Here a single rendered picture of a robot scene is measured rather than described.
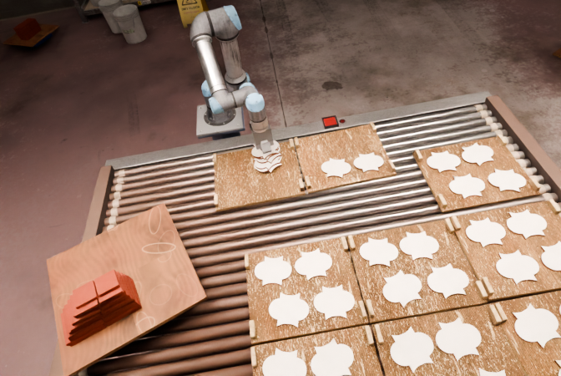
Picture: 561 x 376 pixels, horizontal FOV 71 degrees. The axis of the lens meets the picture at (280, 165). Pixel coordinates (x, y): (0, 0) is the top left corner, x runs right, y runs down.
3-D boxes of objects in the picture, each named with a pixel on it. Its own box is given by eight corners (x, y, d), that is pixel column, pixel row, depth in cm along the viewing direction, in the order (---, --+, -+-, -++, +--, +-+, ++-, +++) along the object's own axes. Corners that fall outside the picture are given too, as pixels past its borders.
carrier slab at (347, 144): (294, 141, 203) (293, 139, 202) (371, 125, 204) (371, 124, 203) (308, 194, 179) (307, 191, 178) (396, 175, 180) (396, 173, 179)
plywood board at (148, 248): (48, 261, 159) (46, 260, 158) (164, 205, 172) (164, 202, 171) (67, 379, 128) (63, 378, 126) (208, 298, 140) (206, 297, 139)
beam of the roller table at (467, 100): (110, 167, 217) (105, 160, 213) (484, 99, 217) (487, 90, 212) (108, 179, 211) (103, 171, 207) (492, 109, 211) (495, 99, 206)
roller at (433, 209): (99, 268, 172) (94, 262, 168) (542, 187, 172) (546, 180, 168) (97, 278, 169) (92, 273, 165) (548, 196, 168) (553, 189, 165)
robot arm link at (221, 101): (179, 12, 179) (212, 110, 170) (203, 6, 180) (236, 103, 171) (184, 26, 190) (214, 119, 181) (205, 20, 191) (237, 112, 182)
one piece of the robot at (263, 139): (252, 135, 171) (259, 160, 183) (272, 129, 172) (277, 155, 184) (246, 118, 179) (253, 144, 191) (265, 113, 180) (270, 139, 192)
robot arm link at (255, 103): (260, 88, 171) (265, 99, 166) (263, 109, 179) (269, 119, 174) (242, 94, 170) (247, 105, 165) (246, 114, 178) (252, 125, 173)
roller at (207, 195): (110, 212, 192) (106, 206, 189) (506, 140, 192) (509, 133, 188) (108, 221, 189) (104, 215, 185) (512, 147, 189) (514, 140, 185)
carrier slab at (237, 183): (214, 157, 203) (213, 154, 202) (293, 142, 203) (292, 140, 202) (216, 211, 179) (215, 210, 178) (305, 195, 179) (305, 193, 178)
